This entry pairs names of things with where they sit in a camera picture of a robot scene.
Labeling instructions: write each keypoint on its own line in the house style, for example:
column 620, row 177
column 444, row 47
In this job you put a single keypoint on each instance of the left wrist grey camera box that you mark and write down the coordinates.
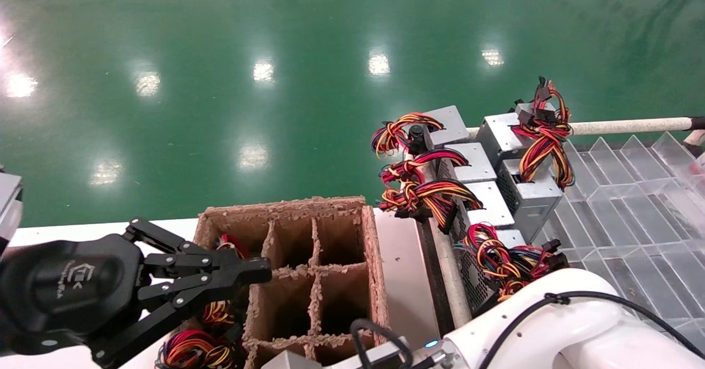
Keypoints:
column 8, row 204

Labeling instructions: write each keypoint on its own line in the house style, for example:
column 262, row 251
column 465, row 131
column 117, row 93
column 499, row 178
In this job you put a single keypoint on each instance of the long white pipe rail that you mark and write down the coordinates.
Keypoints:
column 622, row 126

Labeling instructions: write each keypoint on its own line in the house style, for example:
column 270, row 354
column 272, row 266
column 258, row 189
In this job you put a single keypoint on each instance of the beige pipe stub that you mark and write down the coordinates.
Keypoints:
column 695, row 136

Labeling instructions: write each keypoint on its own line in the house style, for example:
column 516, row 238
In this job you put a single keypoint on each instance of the black cylindrical plug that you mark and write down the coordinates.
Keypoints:
column 417, row 135

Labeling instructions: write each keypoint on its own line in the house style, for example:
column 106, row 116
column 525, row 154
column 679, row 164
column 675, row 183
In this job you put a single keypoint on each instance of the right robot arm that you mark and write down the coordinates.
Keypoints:
column 578, row 330

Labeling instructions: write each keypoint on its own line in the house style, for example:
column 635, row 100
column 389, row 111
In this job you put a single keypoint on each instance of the brown cardboard divider box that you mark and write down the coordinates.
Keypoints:
column 377, row 270

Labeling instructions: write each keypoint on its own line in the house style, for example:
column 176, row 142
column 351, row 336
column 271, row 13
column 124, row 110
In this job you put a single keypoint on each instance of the silver metal plate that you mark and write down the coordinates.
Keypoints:
column 402, row 281

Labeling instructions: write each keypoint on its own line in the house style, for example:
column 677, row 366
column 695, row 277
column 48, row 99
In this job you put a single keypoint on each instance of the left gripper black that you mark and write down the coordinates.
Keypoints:
column 66, row 289

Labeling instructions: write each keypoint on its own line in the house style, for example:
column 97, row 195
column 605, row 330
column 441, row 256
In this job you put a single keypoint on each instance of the clear plastic divider tray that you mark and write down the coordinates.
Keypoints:
column 633, row 231

